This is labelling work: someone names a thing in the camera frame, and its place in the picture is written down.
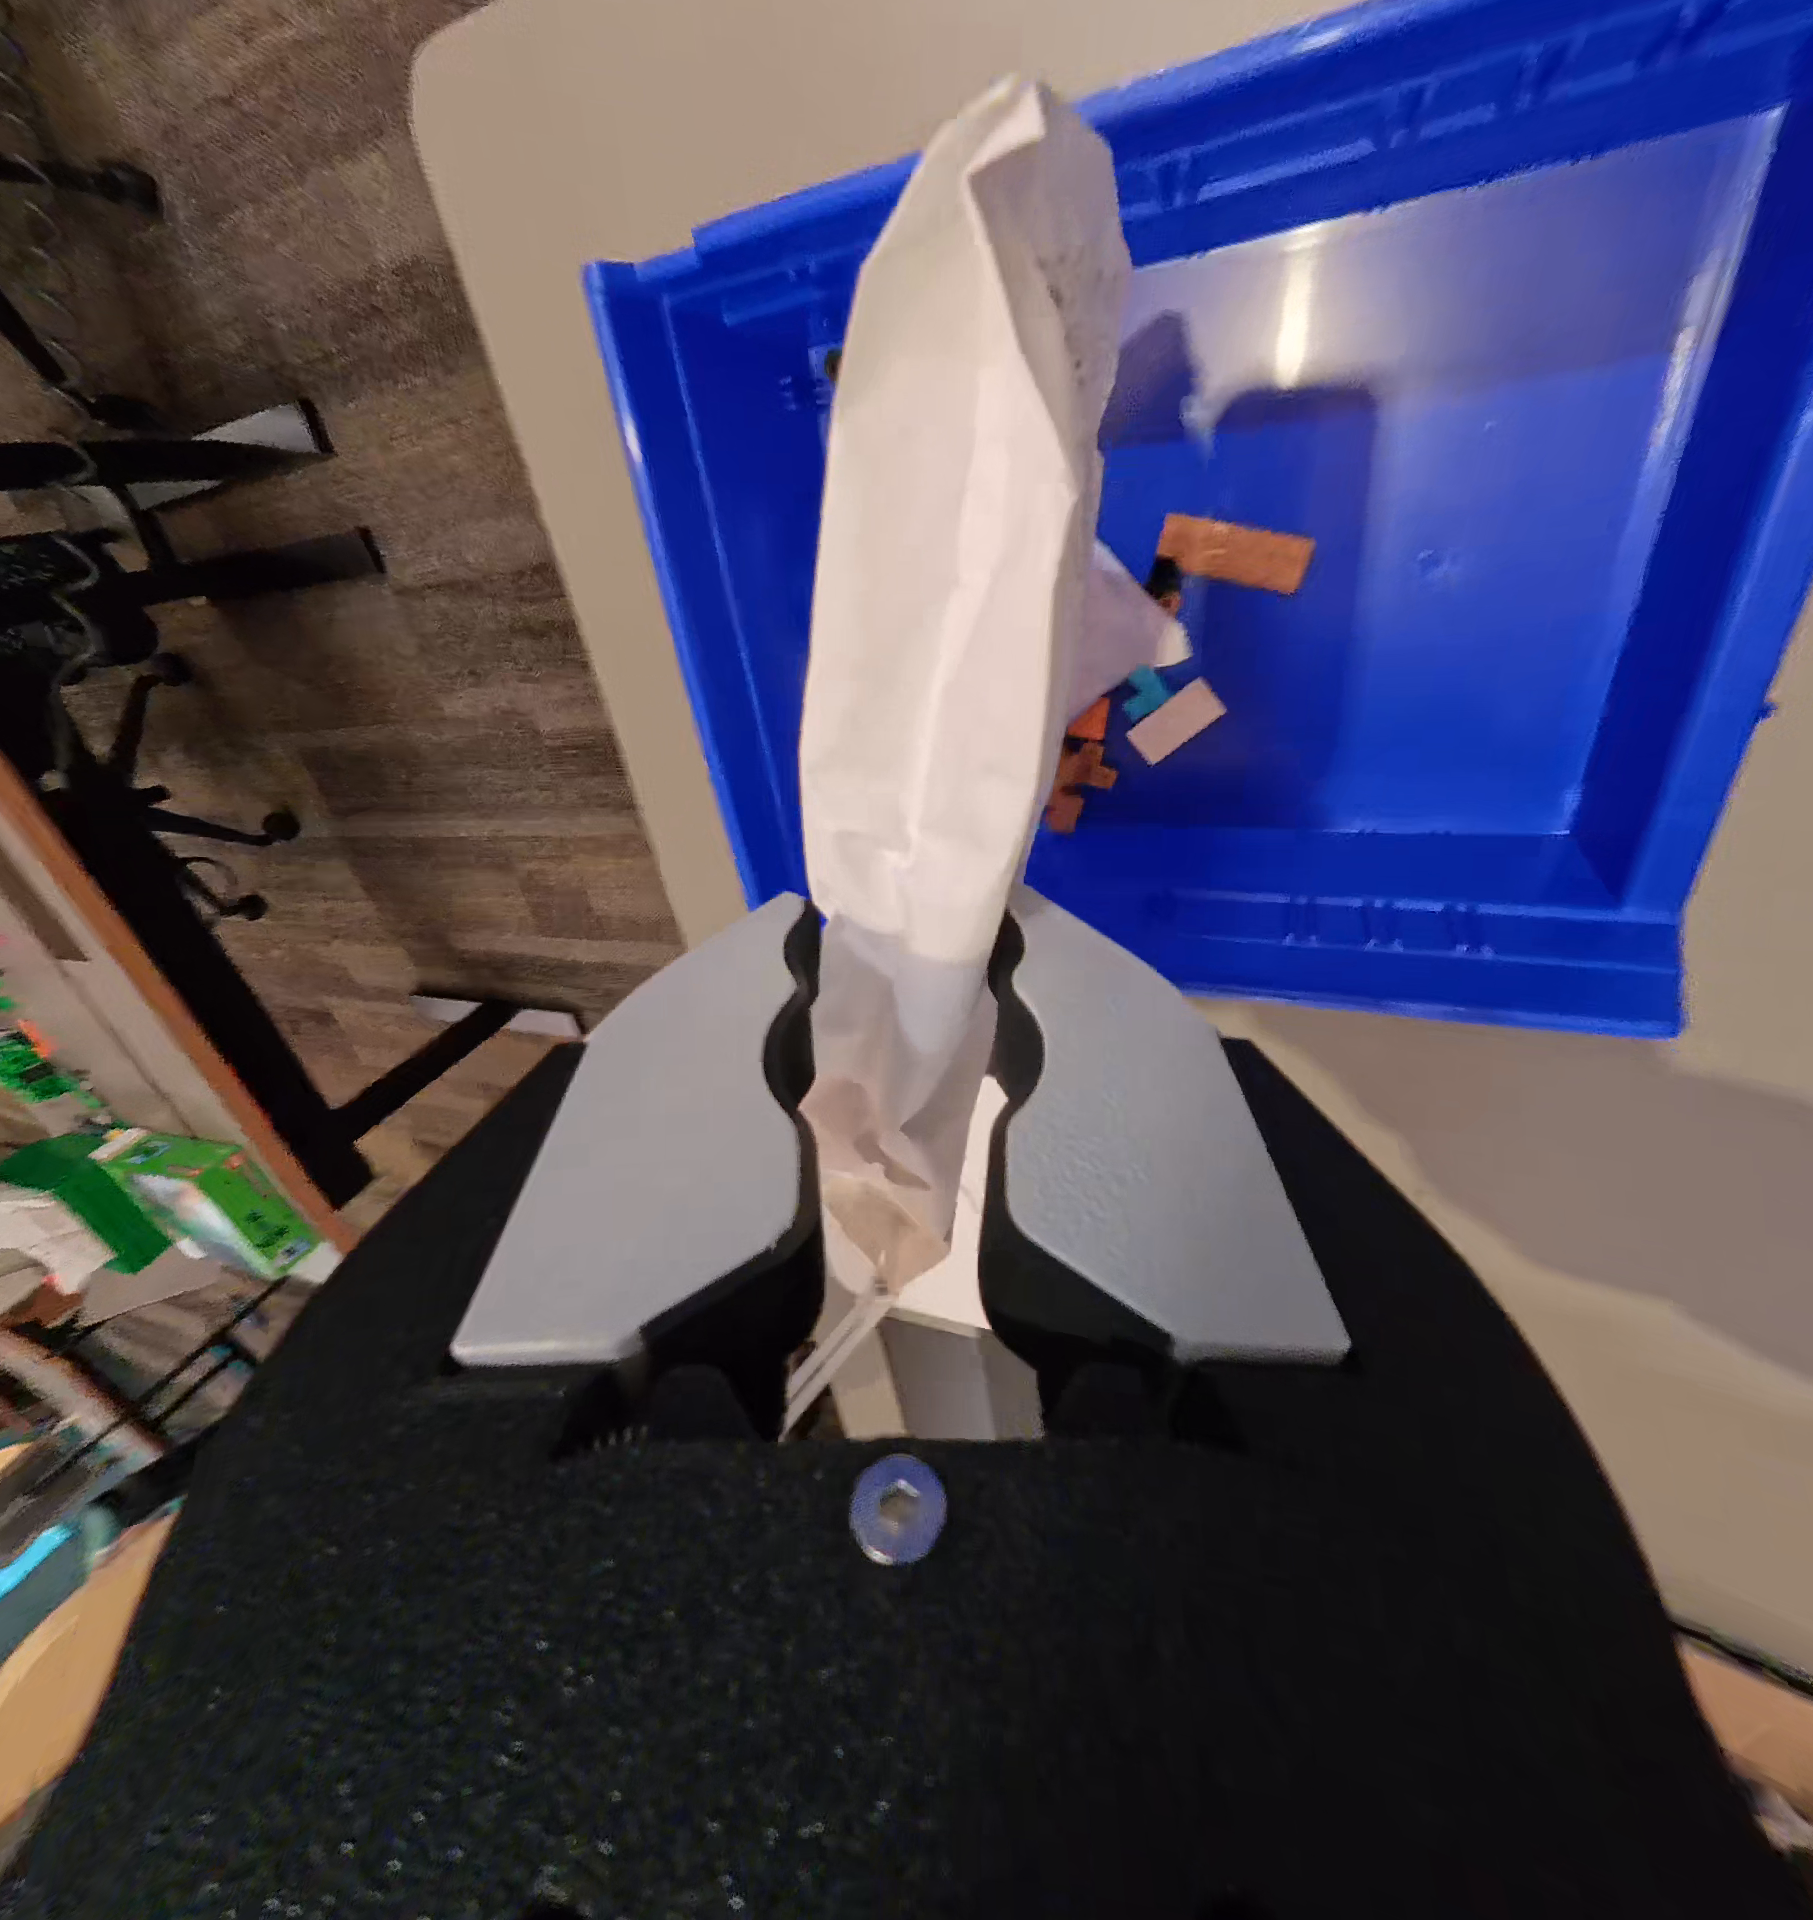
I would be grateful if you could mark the black office chair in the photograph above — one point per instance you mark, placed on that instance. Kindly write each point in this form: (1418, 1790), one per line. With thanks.
(95, 719)

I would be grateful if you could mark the green box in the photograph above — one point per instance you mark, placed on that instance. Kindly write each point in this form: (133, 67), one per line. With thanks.
(157, 1200)

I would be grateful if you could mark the white circle-print paper bag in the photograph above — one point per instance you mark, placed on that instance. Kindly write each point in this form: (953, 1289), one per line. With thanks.
(950, 599)

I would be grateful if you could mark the blue plastic bin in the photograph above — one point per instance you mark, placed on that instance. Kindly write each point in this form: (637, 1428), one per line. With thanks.
(1446, 449)

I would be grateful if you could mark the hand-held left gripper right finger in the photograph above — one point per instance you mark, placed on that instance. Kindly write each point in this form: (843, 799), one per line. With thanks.
(1176, 1185)

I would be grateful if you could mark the pile of toy bricks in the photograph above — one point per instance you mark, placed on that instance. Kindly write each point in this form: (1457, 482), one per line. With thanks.
(1237, 555)

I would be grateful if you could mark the grey desk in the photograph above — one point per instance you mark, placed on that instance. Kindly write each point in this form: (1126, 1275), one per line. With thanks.
(1672, 1275)

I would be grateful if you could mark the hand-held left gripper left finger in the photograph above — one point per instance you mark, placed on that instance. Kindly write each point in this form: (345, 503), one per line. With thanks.
(637, 1185)

